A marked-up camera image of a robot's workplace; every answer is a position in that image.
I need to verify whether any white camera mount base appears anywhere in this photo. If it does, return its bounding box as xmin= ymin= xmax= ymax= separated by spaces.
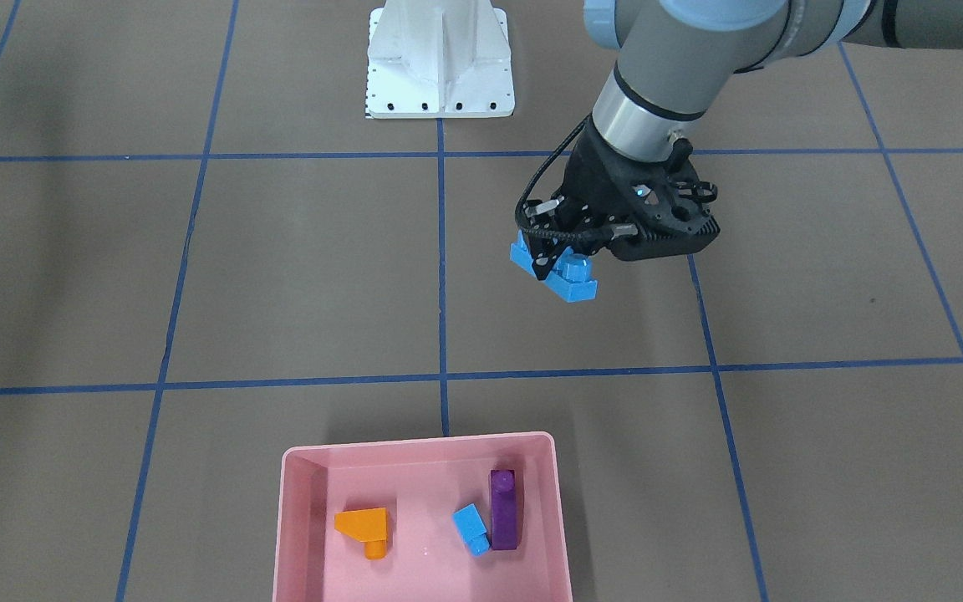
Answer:
xmin=364 ymin=1 xmax=516 ymax=120

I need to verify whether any pink plastic box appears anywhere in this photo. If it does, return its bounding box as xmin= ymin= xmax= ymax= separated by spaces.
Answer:
xmin=272 ymin=431 xmax=573 ymax=601

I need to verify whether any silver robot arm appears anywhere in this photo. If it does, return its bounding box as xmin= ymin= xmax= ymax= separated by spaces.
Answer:
xmin=511 ymin=1 xmax=963 ymax=283

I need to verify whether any long blue toy block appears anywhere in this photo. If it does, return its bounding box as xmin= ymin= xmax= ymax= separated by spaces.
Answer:
xmin=509 ymin=233 xmax=599 ymax=304

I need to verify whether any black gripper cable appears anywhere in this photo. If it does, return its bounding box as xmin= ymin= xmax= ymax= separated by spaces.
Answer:
xmin=515 ymin=117 xmax=637 ymax=252

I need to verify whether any small blue toy block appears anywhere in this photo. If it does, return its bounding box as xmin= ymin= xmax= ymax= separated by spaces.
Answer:
xmin=451 ymin=503 xmax=492 ymax=557

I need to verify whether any orange toy block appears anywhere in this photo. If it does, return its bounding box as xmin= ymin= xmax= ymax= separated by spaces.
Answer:
xmin=334 ymin=507 xmax=390 ymax=560

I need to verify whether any purple toy block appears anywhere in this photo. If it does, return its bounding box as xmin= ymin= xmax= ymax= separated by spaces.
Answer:
xmin=489 ymin=469 xmax=519 ymax=551

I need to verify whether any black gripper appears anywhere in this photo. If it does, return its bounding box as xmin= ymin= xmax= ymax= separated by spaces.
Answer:
xmin=518 ymin=121 xmax=720 ymax=281

